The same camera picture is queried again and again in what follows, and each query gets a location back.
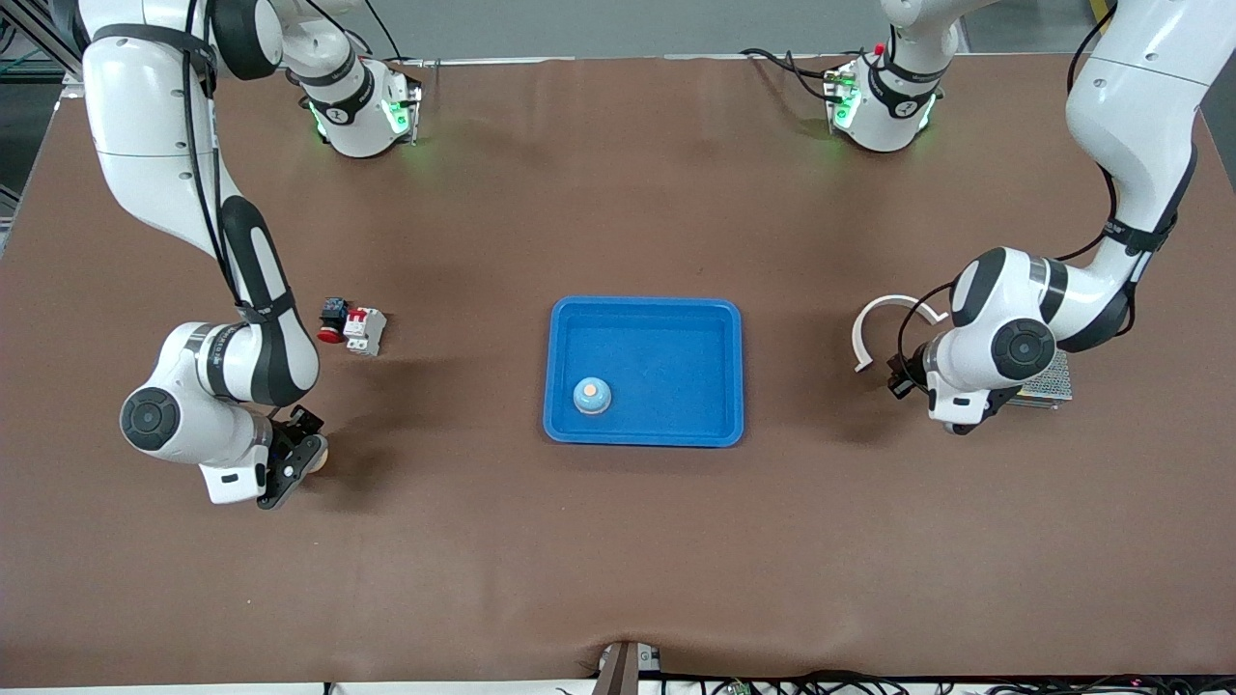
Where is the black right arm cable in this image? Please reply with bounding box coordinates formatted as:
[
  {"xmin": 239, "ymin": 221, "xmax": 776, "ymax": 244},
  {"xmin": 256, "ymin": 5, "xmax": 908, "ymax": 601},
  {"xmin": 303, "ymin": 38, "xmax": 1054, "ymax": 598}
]
[{"xmin": 179, "ymin": 0, "xmax": 247, "ymax": 315}]

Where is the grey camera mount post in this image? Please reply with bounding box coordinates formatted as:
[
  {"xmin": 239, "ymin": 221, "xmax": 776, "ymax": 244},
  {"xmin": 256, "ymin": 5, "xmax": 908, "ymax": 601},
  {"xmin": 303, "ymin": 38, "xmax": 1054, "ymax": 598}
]
[{"xmin": 591, "ymin": 639, "xmax": 663, "ymax": 695}]

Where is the metal mesh power supply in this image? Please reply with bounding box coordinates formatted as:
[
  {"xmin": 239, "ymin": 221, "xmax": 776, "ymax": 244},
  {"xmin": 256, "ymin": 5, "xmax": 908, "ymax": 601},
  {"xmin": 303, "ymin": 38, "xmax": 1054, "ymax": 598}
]
[{"xmin": 1009, "ymin": 349, "xmax": 1074, "ymax": 410}]

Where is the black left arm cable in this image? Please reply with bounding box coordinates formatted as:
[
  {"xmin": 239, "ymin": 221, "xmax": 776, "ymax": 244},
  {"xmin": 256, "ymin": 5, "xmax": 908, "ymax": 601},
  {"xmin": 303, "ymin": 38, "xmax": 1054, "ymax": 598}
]
[{"xmin": 896, "ymin": 0, "xmax": 1126, "ymax": 368}]

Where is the white circuit breaker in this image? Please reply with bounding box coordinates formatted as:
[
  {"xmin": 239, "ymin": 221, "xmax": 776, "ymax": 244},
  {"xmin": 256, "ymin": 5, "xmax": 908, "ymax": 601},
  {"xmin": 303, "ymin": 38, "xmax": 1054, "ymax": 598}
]
[{"xmin": 343, "ymin": 306, "xmax": 388, "ymax": 357}]

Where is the white curved bracket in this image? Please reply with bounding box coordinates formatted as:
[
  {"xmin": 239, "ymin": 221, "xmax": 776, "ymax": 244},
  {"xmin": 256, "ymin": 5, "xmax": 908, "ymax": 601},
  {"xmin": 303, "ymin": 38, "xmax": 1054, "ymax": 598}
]
[{"xmin": 851, "ymin": 294, "xmax": 952, "ymax": 374}]

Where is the aluminium frame post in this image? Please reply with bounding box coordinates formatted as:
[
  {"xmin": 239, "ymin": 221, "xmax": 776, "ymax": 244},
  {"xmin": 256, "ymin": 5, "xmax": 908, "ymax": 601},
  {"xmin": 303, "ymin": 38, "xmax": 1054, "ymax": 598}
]
[{"xmin": 0, "ymin": 0, "xmax": 88, "ymax": 97}]

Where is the black left base cable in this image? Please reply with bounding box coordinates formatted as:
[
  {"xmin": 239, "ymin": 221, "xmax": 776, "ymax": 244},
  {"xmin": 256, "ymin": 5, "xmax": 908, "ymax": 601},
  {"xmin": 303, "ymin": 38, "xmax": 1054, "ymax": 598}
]
[{"xmin": 740, "ymin": 46, "xmax": 851, "ymax": 103}]

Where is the black base cable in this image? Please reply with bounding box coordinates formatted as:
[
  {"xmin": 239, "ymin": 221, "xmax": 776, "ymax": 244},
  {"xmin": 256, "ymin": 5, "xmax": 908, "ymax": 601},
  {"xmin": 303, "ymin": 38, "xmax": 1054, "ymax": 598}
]
[
  {"xmin": 740, "ymin": 46, "xmax": 851, "ymax": 103},
  {"xmin": 359, "ymin": 24, "xmax": 426, "ymax": 69}
]

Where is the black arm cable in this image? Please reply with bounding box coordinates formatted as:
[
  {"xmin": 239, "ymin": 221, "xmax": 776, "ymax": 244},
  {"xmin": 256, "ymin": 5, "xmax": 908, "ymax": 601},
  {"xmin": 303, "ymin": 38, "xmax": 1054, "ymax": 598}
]
[
  {"xmin": 896, "ymin": 0, "xmax": 1126, "ymax": 368},
  {"xmin": 179, "ymin": 0, "xmax": 247, "ymax": 315}
]

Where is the black right base cable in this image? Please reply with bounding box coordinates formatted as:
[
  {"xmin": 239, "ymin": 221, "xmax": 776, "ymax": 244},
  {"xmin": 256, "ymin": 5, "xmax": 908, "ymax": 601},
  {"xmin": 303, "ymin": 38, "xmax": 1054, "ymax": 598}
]
[{"xmin": 359, "ymin": 24, "xmax": 426, "ymax": 69}]

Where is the silver table edge rail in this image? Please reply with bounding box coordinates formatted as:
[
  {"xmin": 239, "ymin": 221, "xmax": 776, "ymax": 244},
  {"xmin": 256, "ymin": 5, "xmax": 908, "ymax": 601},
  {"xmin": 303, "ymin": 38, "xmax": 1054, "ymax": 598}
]
[{"xmin": 420, "ymin": 56, "xmax": 875, "ymax": 73}]

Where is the blue plastic tray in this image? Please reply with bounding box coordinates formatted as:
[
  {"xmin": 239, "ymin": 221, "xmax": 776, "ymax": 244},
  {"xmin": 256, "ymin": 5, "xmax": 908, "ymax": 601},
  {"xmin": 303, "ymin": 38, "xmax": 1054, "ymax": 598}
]
[{"xmin": 542, "ymin": 295, "xmax": 745, "ymax": 449}]

